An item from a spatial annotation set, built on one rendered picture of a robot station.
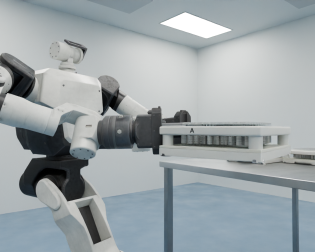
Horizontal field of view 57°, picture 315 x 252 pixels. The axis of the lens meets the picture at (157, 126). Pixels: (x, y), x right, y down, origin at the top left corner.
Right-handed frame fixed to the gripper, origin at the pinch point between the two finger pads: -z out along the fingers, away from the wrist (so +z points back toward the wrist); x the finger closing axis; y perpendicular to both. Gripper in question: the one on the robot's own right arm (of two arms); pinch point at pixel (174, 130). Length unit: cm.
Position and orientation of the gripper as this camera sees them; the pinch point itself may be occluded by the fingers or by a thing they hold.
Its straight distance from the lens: 75.3
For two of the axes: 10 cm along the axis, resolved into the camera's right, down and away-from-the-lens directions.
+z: -10.0, 0.3, 0.6
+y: -0.6, -0.4, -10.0
